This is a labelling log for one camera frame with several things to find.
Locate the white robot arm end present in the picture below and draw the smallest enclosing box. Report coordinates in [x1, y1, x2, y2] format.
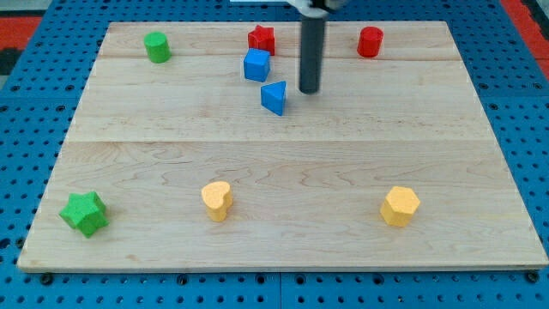
[286, 0, 348, 18]

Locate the blue triangle block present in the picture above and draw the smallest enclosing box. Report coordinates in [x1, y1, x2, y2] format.
[260, 81, 287, 116]

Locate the yellow heart block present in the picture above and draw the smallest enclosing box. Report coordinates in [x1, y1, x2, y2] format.
[201, 181, 233, 222]

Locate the wooden board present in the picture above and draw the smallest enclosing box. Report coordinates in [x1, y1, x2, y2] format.
[17, 21, 548, 273]

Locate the blue cube block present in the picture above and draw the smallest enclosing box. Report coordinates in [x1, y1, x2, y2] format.
[244, 48, 270, 82]

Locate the red star block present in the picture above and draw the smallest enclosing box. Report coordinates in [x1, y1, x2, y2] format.
[247, 25, 275, 56]

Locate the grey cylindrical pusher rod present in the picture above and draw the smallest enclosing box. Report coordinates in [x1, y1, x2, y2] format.
[299, 15, 326, 94]

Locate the yellow hexagon block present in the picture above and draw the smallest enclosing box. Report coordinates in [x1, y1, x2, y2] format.
[380, 186, 420, 227]

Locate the red cylinder block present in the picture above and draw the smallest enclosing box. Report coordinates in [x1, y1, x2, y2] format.
[357, 26, 384, 58]

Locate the green cylinder block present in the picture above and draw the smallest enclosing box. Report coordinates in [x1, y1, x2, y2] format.
[143, 32, 172, 64]

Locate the green star block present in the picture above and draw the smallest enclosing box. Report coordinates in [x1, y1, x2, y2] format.
[59, 191, 109, 238]

